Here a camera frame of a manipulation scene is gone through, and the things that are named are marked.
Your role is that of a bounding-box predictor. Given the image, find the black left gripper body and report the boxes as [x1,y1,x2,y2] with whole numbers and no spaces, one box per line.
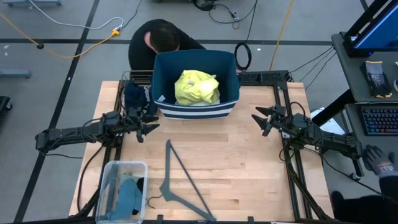
[123,106,147,144]

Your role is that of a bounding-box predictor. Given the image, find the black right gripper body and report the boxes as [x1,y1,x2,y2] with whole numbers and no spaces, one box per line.
[262,105,289,138]

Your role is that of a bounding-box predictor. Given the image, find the navy blue cloth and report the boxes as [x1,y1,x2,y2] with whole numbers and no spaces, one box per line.
[124,81,159,116]

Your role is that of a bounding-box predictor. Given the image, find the yellow shirt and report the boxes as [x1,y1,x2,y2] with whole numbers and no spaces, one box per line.
[174,69,221,106]

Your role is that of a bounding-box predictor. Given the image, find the grey clothes hanger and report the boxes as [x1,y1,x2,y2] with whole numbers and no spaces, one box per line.
[147,139,218,222]

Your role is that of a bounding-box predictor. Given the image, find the blue-grey sock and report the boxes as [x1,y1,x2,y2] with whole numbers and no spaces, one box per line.
[107,177,144,220]

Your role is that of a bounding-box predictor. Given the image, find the navy white striped fabric bin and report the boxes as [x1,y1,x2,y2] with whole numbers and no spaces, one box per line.
[151,49,241,121]

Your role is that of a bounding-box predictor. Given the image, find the white paper sheet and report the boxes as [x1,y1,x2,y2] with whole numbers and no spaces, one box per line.
[310,107,346,136]

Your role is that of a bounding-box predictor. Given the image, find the clear plastic bin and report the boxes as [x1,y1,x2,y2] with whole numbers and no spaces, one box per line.
[95,160,149,224]

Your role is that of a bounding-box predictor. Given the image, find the grey keyboard desk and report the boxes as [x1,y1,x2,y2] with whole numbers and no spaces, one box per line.
[343,102,398,172]

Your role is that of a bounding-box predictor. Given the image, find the person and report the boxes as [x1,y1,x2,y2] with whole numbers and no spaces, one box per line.
[127,18,206,72]
[331,175,398,224]

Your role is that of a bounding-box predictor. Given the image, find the grey side desk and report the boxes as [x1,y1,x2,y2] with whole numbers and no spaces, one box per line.
[331,30,398,103]

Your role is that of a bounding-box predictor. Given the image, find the backlit black keyboard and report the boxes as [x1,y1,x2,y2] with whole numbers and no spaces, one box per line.
[361,107,398,137]

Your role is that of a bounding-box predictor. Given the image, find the grey black work gloves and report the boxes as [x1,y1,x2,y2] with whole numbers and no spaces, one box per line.
[360,60,393,99]

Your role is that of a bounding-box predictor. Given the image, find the person's hand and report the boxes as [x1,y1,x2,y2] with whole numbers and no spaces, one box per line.
[362,144,398,179]

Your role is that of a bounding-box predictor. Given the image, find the grey stand foot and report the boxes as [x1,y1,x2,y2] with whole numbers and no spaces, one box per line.
[0,68,31,79]
[2,0,62,7]

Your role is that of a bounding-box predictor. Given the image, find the computer monitor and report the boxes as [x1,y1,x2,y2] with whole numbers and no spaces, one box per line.
[343,0,398,58]

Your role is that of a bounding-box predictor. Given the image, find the black chair base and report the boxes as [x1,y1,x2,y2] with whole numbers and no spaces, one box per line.
[0,95,13,112]

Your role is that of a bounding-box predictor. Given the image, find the wire mesh basket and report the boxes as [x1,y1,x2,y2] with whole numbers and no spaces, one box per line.
[119,70,160,121]

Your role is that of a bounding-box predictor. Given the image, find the coiled black cable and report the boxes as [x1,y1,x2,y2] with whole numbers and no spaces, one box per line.
[233,0,259,72]

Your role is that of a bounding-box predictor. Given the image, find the black aluminium table frame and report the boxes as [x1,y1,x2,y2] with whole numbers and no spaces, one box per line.
[74,70,335,224]

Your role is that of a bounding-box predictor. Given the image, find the orange cable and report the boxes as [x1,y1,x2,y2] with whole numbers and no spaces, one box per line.
[269,0,295,71]

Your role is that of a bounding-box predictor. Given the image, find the yellow extension cable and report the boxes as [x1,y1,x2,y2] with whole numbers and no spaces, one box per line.
[0,12,121,59]

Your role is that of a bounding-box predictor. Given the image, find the black floor cable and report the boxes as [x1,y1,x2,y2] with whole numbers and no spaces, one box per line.
[320,149,398,206]

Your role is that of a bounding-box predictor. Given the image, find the thin black cable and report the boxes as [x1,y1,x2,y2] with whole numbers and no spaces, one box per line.
[123,0,143,29]

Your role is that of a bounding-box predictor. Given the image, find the white cable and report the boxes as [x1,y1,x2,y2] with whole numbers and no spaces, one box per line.
[29,0,124,31]

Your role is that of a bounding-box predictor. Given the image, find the tangled black cables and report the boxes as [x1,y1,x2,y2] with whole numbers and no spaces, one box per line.
[193,0,259,30]

